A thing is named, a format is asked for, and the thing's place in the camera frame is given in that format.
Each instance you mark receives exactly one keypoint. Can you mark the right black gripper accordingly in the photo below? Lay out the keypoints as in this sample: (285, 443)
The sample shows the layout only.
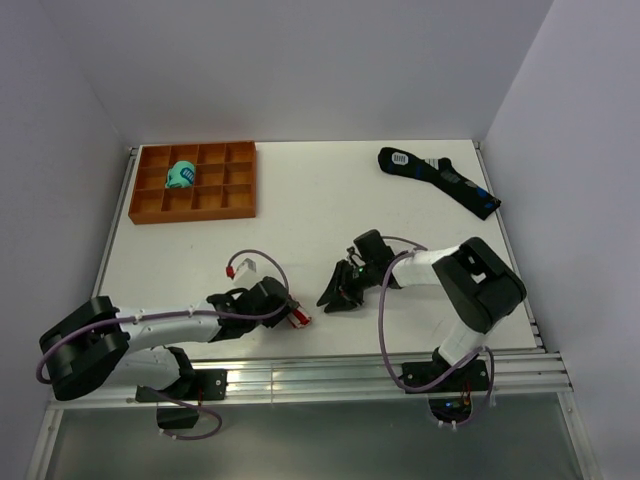
(339, 285)

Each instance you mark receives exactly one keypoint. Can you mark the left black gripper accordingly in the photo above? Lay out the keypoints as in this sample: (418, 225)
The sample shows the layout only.
(273, 320)

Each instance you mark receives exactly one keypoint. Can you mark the red white striped sock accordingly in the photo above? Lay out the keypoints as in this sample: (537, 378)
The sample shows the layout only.
(298, 317)

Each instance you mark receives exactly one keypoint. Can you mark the orange compartment tray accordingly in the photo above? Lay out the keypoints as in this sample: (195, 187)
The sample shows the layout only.
(225, 183)

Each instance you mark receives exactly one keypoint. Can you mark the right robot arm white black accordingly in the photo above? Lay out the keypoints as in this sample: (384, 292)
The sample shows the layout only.
(481, 287)

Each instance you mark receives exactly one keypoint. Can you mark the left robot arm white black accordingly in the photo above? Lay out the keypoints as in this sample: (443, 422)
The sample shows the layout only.
(98, 343)

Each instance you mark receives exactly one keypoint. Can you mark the rolled teal sock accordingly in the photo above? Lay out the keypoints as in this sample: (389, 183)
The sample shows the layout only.
(181, 175)

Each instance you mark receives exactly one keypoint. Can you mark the black blue patterned sock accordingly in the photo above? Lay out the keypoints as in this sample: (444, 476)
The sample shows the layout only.
(440, 173)

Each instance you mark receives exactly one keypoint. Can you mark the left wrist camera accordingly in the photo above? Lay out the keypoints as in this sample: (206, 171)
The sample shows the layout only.
(244, 275)

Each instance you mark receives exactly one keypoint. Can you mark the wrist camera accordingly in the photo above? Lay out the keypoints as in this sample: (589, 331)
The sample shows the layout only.
(244, 275)
(353, 256)

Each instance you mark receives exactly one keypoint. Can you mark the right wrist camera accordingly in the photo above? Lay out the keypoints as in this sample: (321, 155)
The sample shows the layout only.
(353, 256)

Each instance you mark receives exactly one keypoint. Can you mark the aluminium table frame rail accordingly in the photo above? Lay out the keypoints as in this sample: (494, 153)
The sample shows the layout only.
(313, 199)

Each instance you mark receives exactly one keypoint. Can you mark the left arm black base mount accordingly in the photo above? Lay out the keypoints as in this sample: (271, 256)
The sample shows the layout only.
(181, 398)

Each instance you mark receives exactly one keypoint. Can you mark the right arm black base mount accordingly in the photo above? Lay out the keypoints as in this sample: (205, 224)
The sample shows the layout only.
(458, 388)

